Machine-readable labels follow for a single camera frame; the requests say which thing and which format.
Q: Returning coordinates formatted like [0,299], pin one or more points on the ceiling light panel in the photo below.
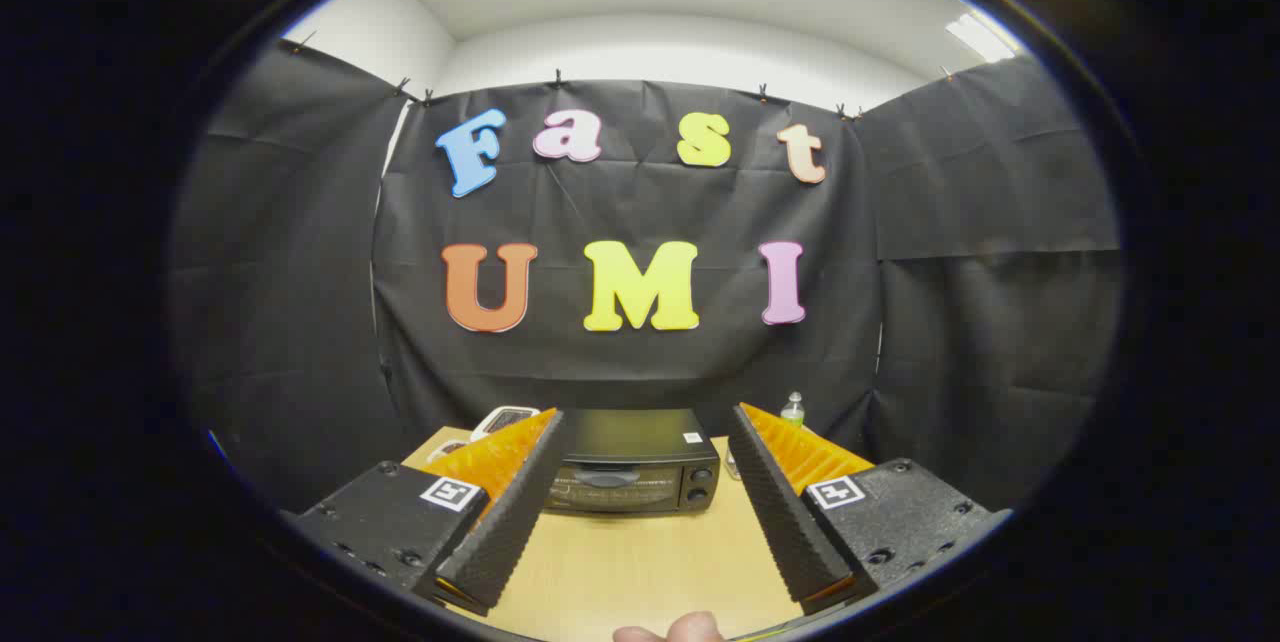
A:
[980,37]

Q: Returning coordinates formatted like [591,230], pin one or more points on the black backdrop cloth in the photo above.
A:
[650,372]

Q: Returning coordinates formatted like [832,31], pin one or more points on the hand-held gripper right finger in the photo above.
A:
[780,512]

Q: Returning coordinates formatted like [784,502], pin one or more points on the white pop-up toaster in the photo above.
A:
[500,419]

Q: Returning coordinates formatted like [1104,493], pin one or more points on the green label drink bottle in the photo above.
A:
[792,412]

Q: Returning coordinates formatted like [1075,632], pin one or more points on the black toaster oven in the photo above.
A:
[630,437]

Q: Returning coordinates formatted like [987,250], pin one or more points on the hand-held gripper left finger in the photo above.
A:
[515,512]

